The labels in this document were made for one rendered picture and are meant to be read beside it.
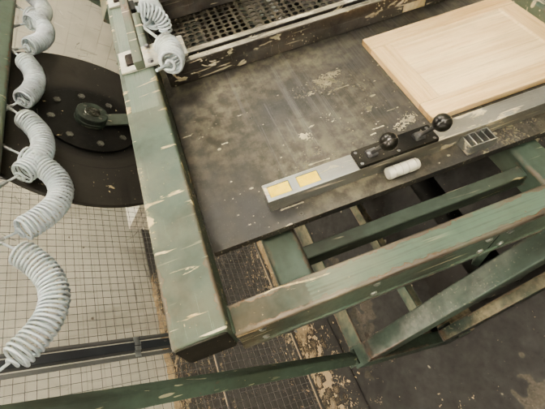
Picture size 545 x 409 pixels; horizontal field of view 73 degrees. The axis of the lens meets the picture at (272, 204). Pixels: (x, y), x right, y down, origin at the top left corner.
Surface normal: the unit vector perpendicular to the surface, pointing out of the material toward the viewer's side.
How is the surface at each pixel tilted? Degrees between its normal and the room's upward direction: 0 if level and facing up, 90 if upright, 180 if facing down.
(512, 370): 0
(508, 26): 50
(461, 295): 0
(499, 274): 0
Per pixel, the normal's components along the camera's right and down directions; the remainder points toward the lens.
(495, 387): -0.79, -0.09
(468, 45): -0.11, -0.54
